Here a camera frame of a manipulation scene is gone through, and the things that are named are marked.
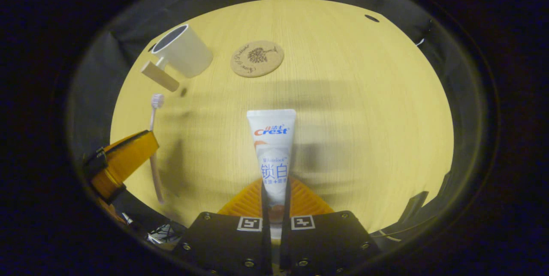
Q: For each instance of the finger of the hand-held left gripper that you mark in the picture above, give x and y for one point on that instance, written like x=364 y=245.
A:
x=124 y=156

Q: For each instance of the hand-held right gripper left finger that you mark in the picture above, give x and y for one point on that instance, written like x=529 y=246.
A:
x=227 y=246

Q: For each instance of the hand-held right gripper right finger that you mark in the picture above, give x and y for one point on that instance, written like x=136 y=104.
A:
x=326 y=246

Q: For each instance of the pale pink toothbrush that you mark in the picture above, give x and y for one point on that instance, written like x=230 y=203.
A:
x=153 y=169

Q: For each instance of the white toothpaste tube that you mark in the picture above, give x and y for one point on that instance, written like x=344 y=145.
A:
x=272 y=156

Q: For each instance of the round cork coaster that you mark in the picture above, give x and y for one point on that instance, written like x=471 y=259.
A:
x=257 y=58

